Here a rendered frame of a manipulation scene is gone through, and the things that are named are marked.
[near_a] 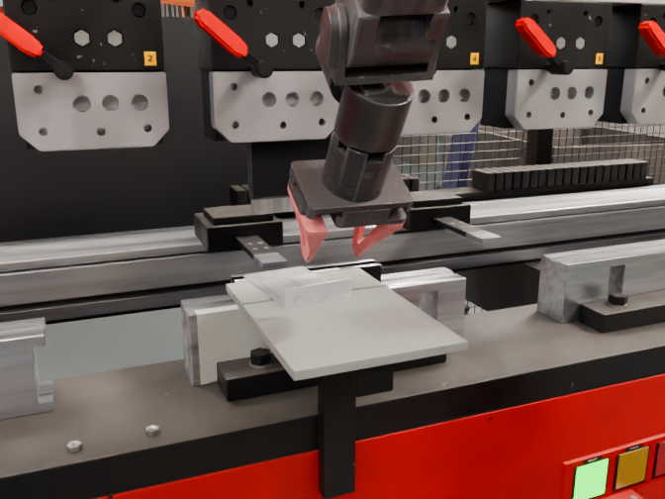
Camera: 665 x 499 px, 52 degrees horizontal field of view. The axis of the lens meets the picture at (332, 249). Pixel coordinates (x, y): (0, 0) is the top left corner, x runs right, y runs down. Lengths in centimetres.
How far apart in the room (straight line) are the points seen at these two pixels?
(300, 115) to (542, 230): 70
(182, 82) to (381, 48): 84
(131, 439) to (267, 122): 38
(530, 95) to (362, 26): 50
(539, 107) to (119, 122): 54
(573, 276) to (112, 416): 68
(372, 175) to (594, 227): 92
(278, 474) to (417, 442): 18
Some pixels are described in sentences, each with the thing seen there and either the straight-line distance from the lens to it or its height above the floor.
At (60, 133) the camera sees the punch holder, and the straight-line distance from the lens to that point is 76.
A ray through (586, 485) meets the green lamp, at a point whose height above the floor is 81.
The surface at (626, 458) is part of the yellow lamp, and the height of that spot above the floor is 83.
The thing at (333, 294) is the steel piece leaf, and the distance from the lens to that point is 78.
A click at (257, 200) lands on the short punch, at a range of 85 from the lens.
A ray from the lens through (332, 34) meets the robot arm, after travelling 51.
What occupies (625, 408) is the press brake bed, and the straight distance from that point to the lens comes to 108.
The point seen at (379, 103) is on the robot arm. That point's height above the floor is 123.
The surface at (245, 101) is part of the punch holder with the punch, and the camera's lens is 78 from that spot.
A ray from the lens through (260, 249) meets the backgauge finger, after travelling 97.
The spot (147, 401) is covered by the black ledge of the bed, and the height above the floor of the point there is 87.
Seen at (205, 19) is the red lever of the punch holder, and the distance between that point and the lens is 74.
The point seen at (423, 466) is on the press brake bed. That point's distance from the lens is 90.
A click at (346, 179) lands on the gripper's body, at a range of 59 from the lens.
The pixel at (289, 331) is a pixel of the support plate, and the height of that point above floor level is 100.
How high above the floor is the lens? 127
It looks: 16 degrees down
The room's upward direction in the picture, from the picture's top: straight up
